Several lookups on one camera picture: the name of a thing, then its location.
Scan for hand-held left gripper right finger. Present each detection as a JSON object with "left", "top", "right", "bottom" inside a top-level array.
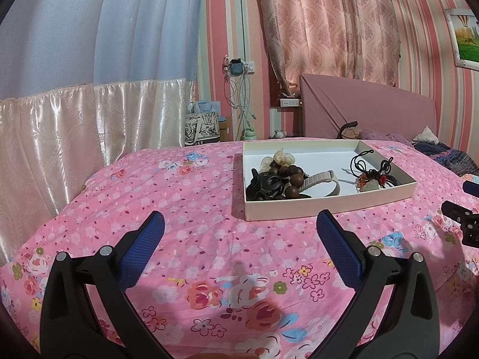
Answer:
[{"left": 316, "top": 209, "right": 440, "bottom": 359}]

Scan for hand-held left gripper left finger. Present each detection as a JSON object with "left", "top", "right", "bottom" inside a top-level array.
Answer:
[{"left": 39, "top": 210, "right": 176, "bottom": 359}]

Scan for white cardboard box tray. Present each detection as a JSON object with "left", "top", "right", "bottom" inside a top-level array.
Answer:
[{"left": 242, "top": 139, "right": 418, "bottom": 222}]

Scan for brown wooden bead bracelet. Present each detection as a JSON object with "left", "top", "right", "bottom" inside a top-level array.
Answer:
[{"left": 269, "top": 164, "right": 311, "bottom": 200}]

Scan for black hair claw clip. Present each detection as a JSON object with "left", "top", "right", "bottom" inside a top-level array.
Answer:
[{"left": 245, "top": 168, "right": 289, "bottom": 200}]

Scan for dark floral cloth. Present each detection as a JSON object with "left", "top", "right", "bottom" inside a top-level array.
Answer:
[{"left": 412, "top": 140, "right": 479, "bottom": 180}]

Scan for pink floral bed sheet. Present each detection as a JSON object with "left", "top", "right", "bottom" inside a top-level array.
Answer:
[{"left": 0, "top": 138, "right": 479, "bottom": 359}]

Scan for white crumpled cloth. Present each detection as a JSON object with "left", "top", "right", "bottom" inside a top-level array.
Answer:
[{"left": 413, "top": 126, "right": 438, "bottom": 144}]

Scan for cream flower hair clip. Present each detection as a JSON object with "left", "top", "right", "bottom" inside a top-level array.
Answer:
[{"left": 260, "top": 149, "right": 292, "bottom": 173}]

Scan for pink headboard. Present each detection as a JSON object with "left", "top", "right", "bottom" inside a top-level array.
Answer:
[{"left": 299, "top": 74, "right": 438, "bottom": 143}]

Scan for white satin curtain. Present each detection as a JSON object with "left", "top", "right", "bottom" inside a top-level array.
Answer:
[{"left": 0, "top": 78, "right": 197, "bottom": 266}]

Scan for black white printed tote bag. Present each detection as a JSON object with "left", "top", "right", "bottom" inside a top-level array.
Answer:
[{"left": 184, "top": 112, "right": 221, "bottom": 147}]

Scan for framed landscape picture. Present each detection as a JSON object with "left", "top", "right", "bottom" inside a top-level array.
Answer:
[{"left": 443, "top": 7, "right": 479, "bottom": 69}]

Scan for light blue gift bag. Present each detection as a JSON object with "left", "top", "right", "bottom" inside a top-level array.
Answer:
[{"left": 195, "top": 101, "right": 221, "bottom": 115}]

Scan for pink patterned curtain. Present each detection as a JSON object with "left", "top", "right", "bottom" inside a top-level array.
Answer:
[{"left": 254, "top": 0, "right": 401, "bottom": 96}]

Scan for pale blue curtain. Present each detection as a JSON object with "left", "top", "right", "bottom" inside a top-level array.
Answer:
[{"left": 0, "top": 0, "right": 206, "bottom": 100}]

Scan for beige watch strap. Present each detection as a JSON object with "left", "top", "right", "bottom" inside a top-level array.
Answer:
[{"left": 301, "top": 170, "right": 343, "bottom": 198}]

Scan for black cord necklace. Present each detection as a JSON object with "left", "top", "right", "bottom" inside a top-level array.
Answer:
[{"left": 350, "top": 149, "right": 375, "bottom": 180}]

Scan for bag with black strap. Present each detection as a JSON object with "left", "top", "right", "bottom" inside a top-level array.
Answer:
[{"left": 339, "top": 121, "right": 369, "bottom": 139}]

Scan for hanging charger cables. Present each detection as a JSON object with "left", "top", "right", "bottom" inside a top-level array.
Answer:
[{"left": 224, "top": 75, "right": 259, "bottom": 135}]

